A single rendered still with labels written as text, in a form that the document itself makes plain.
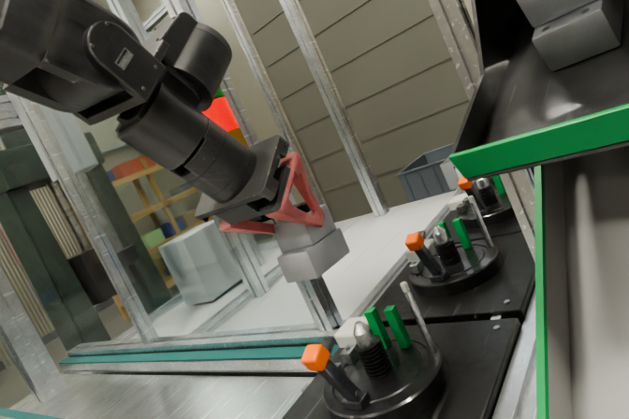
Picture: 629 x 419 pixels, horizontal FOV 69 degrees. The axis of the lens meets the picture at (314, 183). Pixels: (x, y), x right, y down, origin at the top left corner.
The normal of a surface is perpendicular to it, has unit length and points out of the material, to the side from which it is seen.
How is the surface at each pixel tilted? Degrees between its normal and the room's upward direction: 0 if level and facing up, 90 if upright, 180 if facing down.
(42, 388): 90
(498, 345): 0
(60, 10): 97
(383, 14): 90
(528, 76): 25
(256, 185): 37
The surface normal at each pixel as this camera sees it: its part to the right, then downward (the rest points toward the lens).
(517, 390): -0.41, -0.91
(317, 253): 0.73, -0.25
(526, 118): -0.65, -0.66
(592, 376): -0.76, -0.37
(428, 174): -0.54, 0.34
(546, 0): -0.42, 0.72
